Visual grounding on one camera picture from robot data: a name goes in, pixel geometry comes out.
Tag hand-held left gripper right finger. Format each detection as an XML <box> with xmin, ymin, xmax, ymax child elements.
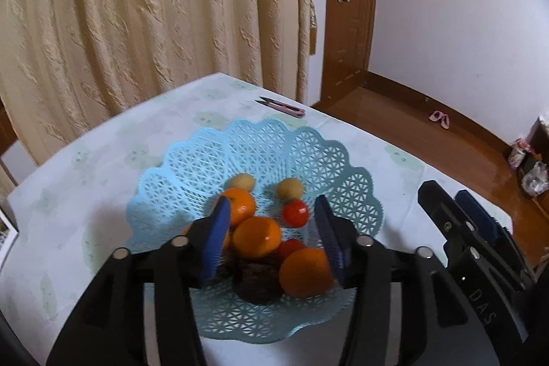
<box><xmin>314</xmin><ymin>194</ymin><xmax>500</xmax><ymax>366</ymax></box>

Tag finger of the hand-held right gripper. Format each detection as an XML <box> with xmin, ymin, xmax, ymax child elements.
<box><xmin>418</xmin><ymin>179</ymin><xmax>478</xmax><ymax>260</ymax></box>
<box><xmin>455</xmin><ymin>190</ymin><xmax>514</xmax><ymax>247</ymax></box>

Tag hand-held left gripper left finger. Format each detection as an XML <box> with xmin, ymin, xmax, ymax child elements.
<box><xmin>45</xmin><ymin>196</ymin><xmax>232</xmax><ymax>366</ymax></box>

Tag red cherry tomato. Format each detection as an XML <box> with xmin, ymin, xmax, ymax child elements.
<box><xmin>277</xmin><ymin>238</ymin><xmax>306</xmax><ymax>261</ymax></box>
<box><xmin>282</xmin><ymin>200</ymin><xmax>309</xmax><ymax>228</ymax></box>

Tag medium orange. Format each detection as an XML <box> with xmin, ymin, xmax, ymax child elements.
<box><xmin>232</xmin><ymin>217</ymin><xmax>282</xmax><ymax>259</ymax></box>

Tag large orange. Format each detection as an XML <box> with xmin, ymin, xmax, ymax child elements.
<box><xmin>279</xmin><ymin>248</ymin><xmax>335</xmax><ymax>298</ymax></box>

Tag small yellow-brown round fruit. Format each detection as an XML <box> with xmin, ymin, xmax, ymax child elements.
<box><xmin>226</xmin><ymin>173</ymin><xmax>257</xmax><ymax>192</ymax></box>
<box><xmin>277</xmin><ymin>178</ymin><xmax>304</xmax><ymax>201</ymax></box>

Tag light blue lattice fruit basket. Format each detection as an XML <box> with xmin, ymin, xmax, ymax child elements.
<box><xmin>126</xmin><ymin>117</ymin><xmax>384</xmax><ymax>345</ymax></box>

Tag clear plastic bag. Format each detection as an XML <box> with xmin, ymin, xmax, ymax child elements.
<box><xmin>520</xmin><ymin>162</ymin><xmax>549</xmax><ymax>197</ymax></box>

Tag white and red bag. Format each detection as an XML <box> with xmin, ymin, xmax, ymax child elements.
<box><xmin>508</xmin><ymin>138</ymin><xmax>529</xmax><ymax>169</ymax></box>

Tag cardboard box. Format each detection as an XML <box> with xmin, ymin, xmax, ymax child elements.
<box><xmin>528</xmin><ymin>115</ymin><xmax>549</xmax><ymax>161</ymax></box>

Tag pink thread snips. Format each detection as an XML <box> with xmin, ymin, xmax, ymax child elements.
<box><xmin>255</xmin><ymin>97</ymin><xmax>306</xmax><ymax>118</ymax></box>

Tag white patterned tablecloth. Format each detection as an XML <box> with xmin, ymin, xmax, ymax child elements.
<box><xmin>0</xmin><ymin>72</ymin><xmax>515</xmax><ymax>366</ymax></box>

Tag photo collage board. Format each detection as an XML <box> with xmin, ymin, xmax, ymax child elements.
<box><xmin>0</xmin><ymin>198</ymin><xmax>20</xmax><ymax>256</ymax></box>

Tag cream curtain tassel tieback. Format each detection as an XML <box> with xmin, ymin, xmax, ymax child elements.
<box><xmin>308</xmin><ymin>0</ymin><xmax>318</xmax><ymax>57</ymax></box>

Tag brown wooden door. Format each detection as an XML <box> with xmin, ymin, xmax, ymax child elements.
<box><xmin>319</xmin><ymin>0</ymin><xmax>379</xmax><ymax>103</ymax></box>

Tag cream textured curtain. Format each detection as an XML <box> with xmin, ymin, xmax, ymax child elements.
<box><xmin>0</xmin><ymin>0</ymin><xmax>315</xmax><ymax>167</ymax></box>

